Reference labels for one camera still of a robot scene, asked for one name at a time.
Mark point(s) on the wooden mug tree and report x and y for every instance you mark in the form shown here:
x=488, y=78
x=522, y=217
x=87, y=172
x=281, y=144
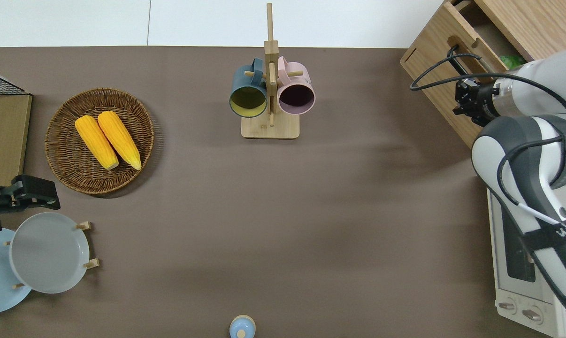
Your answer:
x=270, y=126

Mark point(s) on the silver toaster oven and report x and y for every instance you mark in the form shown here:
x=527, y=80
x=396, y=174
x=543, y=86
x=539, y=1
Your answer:
x=513, y=286

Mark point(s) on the wooden plate rack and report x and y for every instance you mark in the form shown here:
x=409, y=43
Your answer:
x=91, y=263

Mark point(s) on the round brown wicker basket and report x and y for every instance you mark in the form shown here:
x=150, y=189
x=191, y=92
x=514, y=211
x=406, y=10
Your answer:
x=72, y=173

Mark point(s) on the pink mug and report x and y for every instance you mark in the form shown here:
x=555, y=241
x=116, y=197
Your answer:
x=296, y=96

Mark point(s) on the grey plate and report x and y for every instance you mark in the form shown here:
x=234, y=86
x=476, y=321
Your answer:
x=48, y=253

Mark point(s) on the green item in drawer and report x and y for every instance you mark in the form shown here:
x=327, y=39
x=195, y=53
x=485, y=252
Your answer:
x=513, y=62

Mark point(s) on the teal mug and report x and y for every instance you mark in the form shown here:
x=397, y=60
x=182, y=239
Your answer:
x=248, y=101

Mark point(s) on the brown table mat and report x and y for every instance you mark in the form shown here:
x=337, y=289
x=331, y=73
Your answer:
x=334, y=211

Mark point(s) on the yellow corn cob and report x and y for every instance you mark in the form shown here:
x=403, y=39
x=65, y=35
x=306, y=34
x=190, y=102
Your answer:
x=96, y=142
x=119, y=138

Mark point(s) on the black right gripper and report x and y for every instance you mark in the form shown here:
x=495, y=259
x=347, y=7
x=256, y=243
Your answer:
x=483, y=101

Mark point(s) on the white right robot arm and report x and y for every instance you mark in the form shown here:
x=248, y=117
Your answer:
x=536, y=155

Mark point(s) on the wooden cabinet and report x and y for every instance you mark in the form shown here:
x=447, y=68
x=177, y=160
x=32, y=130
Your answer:
x=541, y=23

